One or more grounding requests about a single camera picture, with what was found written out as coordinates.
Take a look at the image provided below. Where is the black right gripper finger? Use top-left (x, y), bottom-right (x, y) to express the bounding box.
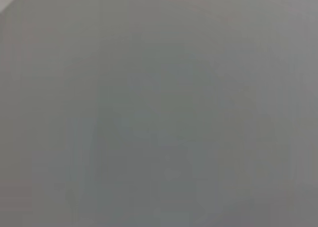
top-left (183, 137), bottom-right (214, 227)
top-left (146, 135), bottom-right (183, 227)

